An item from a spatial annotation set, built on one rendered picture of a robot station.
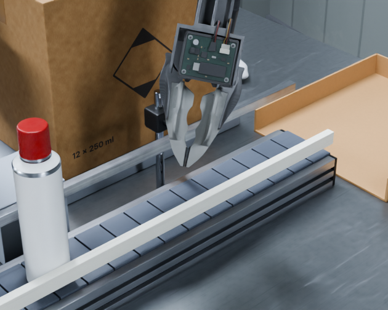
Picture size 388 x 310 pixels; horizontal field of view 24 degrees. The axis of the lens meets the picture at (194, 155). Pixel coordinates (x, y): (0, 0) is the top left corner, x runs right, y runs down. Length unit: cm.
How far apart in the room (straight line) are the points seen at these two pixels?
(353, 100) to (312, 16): 199
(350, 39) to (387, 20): 22
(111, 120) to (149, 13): 16
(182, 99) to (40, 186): 18
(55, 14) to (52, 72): 8
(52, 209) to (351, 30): 245
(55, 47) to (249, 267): 37
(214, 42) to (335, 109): 59
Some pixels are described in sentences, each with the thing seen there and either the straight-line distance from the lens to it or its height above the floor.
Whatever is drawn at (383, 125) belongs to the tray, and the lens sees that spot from 145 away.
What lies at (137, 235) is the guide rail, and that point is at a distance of 105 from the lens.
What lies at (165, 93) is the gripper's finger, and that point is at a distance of 99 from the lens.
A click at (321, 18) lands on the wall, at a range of 344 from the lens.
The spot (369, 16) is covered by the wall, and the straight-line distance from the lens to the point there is 323.
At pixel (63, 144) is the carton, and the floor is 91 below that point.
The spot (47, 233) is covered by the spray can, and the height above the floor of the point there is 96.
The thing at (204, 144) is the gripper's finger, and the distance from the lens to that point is 98.
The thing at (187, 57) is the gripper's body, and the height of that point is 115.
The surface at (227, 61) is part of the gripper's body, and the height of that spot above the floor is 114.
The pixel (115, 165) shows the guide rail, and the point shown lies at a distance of 109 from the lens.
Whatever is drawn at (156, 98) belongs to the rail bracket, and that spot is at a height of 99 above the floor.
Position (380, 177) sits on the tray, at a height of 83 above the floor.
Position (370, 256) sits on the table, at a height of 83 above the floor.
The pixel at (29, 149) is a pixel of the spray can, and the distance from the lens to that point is 94.
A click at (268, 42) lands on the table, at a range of 171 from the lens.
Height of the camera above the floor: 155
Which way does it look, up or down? 32 degrees down
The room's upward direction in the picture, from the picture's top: straight up
